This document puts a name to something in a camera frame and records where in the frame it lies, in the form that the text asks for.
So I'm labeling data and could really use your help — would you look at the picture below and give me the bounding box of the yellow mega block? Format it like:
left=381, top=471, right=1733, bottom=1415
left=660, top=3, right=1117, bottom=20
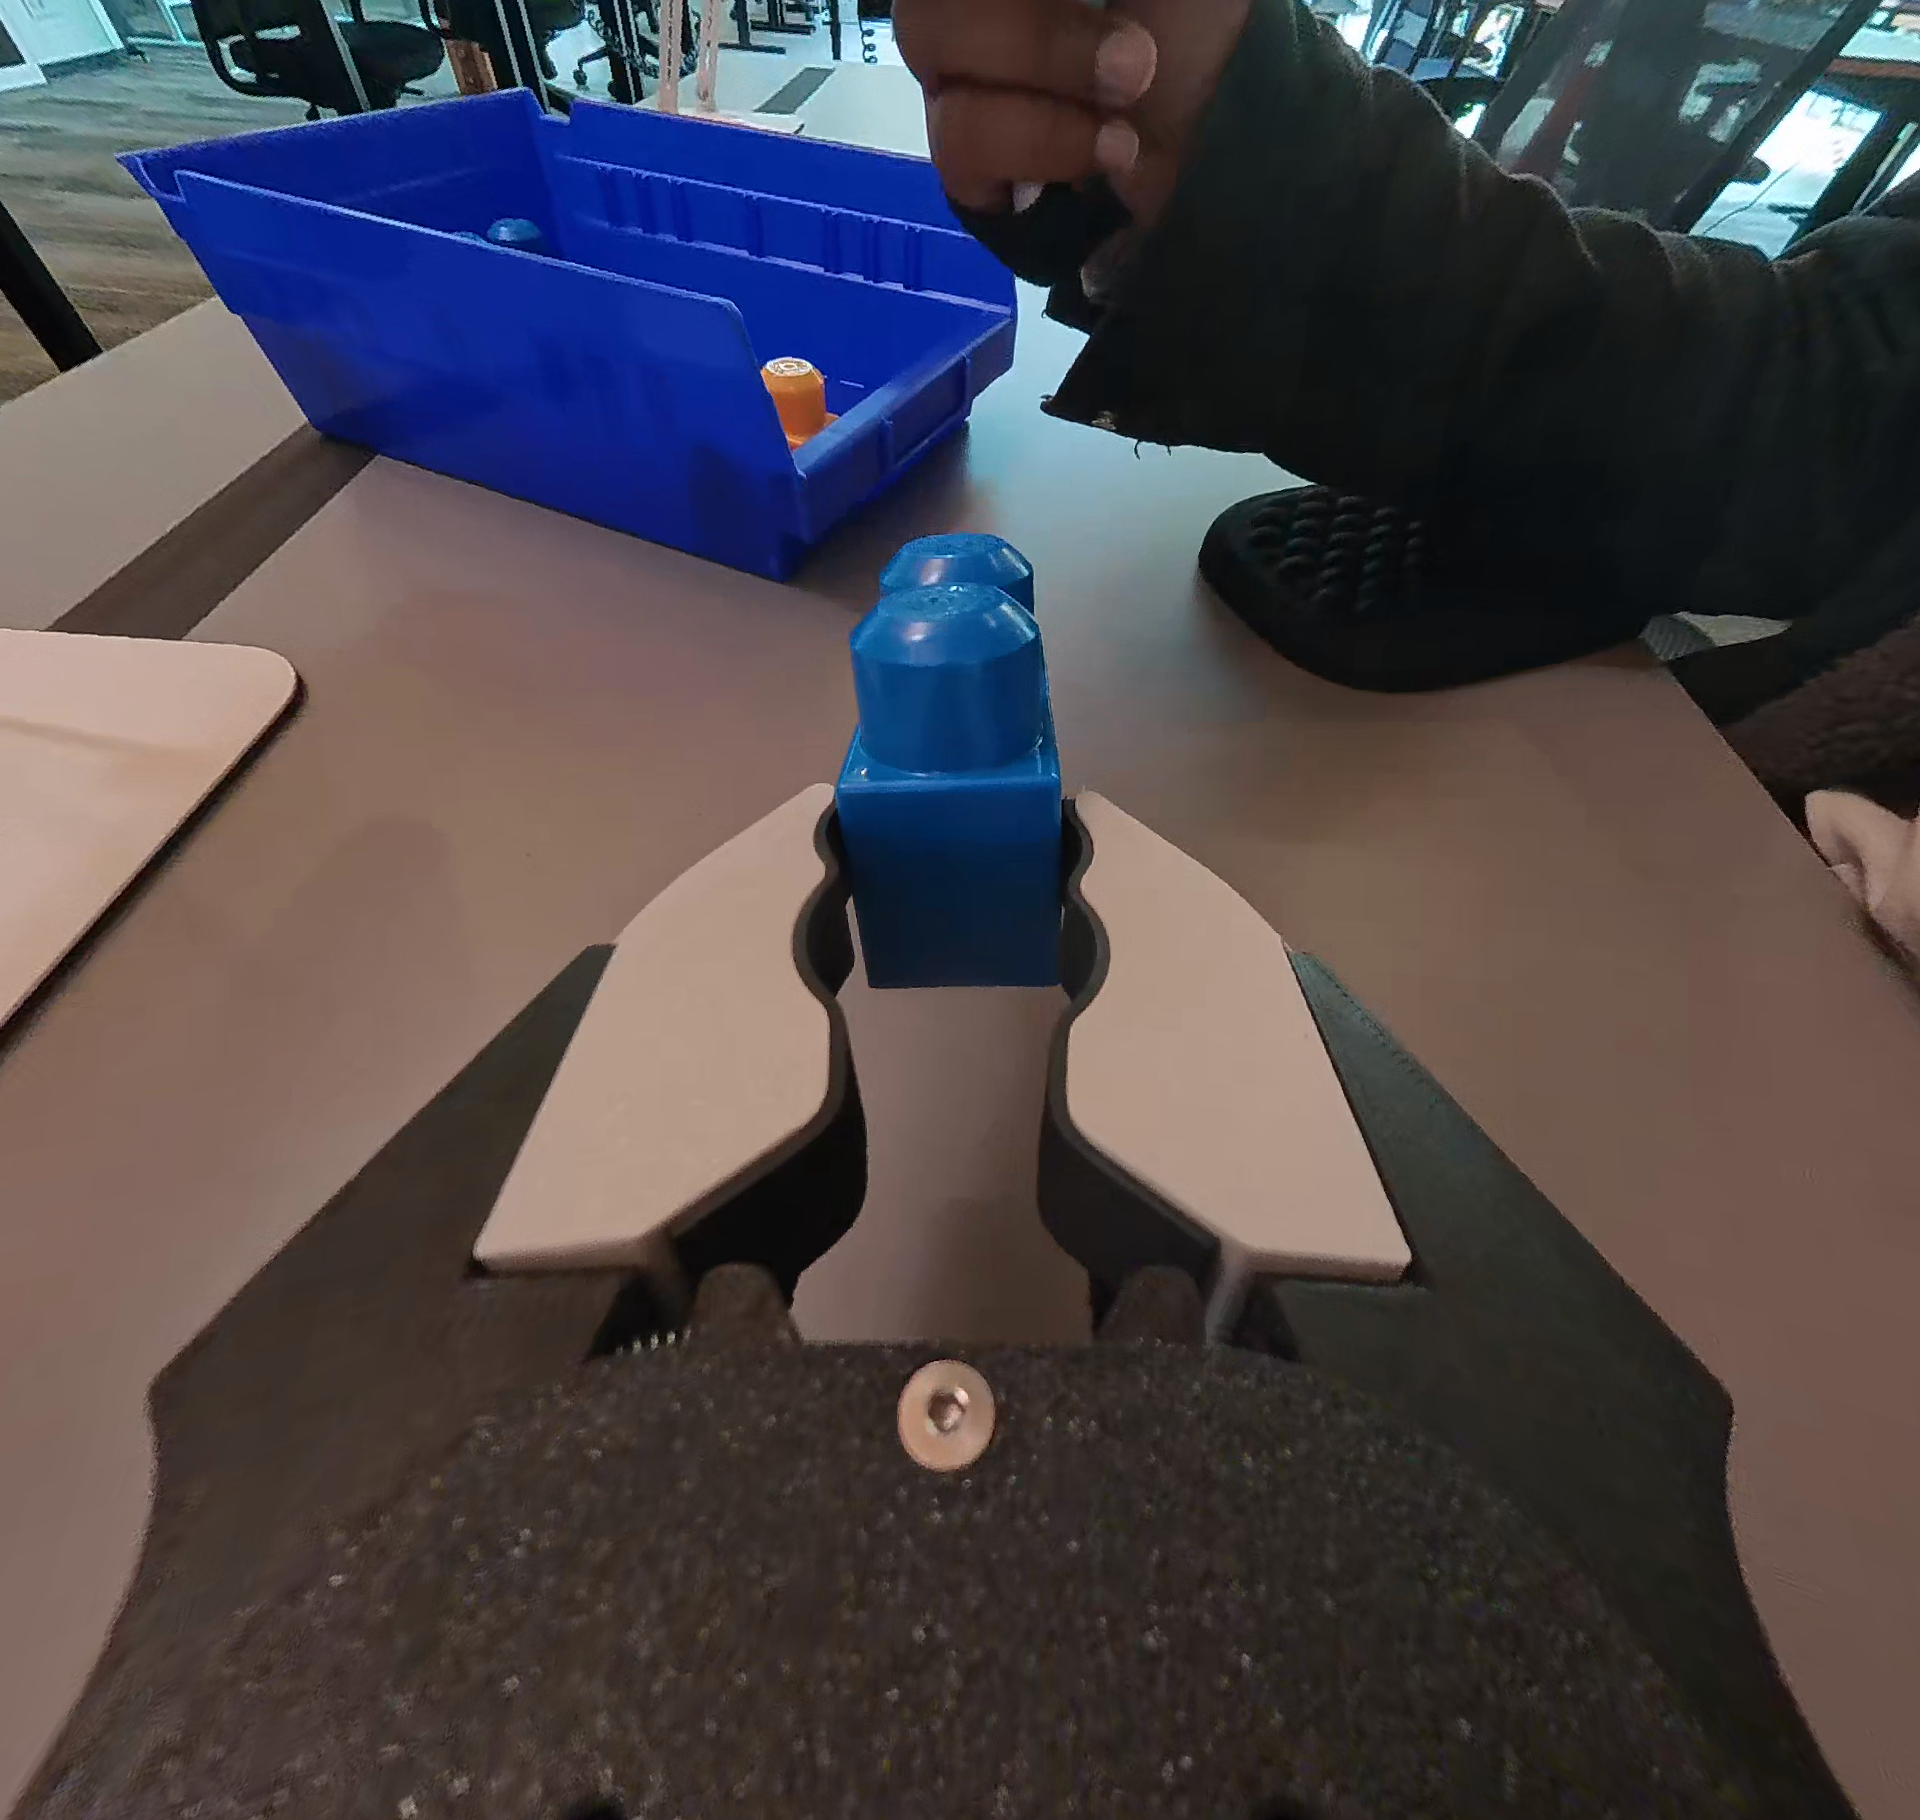
left=757, top=355, right=838, bottom=451

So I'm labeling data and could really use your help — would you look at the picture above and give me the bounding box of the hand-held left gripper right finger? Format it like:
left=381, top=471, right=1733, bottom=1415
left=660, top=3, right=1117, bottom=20
left=1039, top=792, right=1420, bottom=1328

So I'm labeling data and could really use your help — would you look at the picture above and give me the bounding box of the pale pink cloth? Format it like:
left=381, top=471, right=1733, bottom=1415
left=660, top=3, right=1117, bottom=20
left=1807, top=789, right=1920, bottom=953

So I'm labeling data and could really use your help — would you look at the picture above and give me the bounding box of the black mesh office chair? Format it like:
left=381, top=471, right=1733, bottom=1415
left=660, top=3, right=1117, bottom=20
left=1477, top=0, right=1920, bottom=233

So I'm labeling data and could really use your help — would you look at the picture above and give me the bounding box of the person's right forearm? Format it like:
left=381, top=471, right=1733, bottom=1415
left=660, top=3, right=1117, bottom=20
left=1042, top=0, right=1920, bottom=652

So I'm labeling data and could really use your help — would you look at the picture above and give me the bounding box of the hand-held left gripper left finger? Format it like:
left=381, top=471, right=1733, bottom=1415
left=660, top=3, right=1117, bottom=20
left=474, top=784, right=873, bottom=1314

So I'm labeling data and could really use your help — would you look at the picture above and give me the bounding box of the blue plastic bin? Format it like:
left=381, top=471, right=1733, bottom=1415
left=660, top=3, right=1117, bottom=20
left=117, top=86, right=1023, bottom=585

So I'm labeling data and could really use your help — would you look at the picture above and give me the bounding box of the black wrist rest pad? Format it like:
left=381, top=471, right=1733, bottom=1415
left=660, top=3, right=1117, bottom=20
left=1196, top=482, right=1667, bottom=694

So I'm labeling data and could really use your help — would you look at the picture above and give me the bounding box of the dark fleece garment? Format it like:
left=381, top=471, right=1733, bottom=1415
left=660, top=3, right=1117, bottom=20
left=1664, top=617, right=1920, bottom=839

